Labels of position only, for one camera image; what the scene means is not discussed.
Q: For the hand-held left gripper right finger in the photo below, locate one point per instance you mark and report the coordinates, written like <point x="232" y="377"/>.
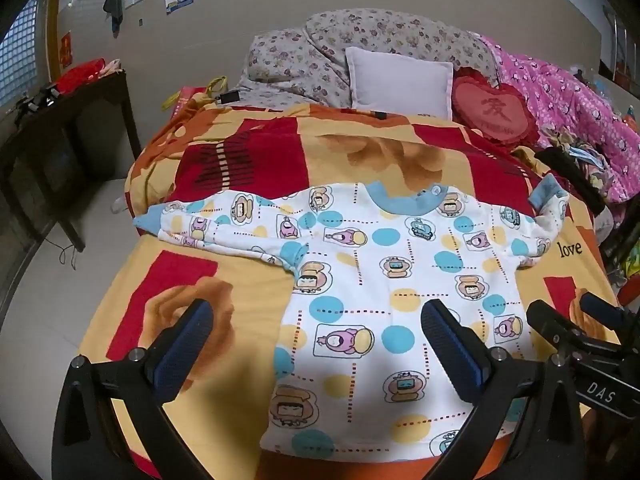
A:
<point x="452" y="355"/>

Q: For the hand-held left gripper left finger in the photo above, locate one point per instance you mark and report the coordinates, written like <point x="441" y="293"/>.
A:
<point x="182" y="360"/>

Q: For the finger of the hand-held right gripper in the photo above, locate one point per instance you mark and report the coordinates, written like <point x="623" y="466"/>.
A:
<point x="555" y="325"/>
<point x="607" y="312"/>

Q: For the white cartoon print baby shirt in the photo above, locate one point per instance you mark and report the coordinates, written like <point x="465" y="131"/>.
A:
<point x="360" y="270"/>

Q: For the orange red yellow blanket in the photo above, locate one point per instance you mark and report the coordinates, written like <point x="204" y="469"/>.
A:
<point x="240" y="285"/>

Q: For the black garment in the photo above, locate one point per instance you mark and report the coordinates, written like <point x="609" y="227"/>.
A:
<point x="570" y="172"/>

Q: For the striped colourful cloth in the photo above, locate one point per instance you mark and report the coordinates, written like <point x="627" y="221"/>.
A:
<point x="585" y="155"/>

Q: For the red heart cushion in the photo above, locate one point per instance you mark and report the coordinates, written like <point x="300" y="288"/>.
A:
<point x="492" y="110"/>

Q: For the pink printed quilt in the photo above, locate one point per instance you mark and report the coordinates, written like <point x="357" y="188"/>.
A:
<point x="555" y="90"/>

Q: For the dark wooden desk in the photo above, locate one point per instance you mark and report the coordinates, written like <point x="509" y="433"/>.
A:
<point x="55" y="140"/>

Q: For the black power adapter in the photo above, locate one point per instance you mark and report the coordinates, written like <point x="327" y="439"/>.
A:
<point x="228" y="96"/>

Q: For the white pillow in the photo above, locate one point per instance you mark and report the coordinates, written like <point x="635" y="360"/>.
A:
<point x="397" y="82"/>

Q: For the black device on desk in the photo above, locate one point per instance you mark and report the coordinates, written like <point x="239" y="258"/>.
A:
<point x="37" y="100"/>

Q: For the red cloth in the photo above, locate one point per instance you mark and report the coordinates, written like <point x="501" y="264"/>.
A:
<point x="80" y="75"/>

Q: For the grey floral quilt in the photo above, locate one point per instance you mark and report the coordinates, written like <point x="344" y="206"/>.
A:
<point x="390" y="30"/>

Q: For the window with grille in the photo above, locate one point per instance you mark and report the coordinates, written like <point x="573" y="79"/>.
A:
<point x="17" y="55"/>

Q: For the dark hanging towel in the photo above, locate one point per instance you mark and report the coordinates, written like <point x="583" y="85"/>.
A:
<point x="113" y="2"/>

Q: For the red wall paper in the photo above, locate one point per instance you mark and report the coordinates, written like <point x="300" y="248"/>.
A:
<point x="65" y="50"/>

